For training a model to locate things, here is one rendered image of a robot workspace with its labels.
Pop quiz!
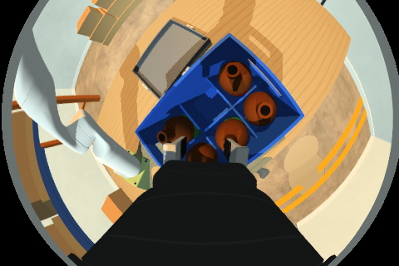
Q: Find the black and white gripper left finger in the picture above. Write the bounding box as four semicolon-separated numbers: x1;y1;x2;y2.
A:
163;136;187;163

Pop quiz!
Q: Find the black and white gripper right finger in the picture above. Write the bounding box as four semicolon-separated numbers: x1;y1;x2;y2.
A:
224;139;249;167

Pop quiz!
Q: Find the blue plastic crate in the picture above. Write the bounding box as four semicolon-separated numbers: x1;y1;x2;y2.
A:
135;32;305;167

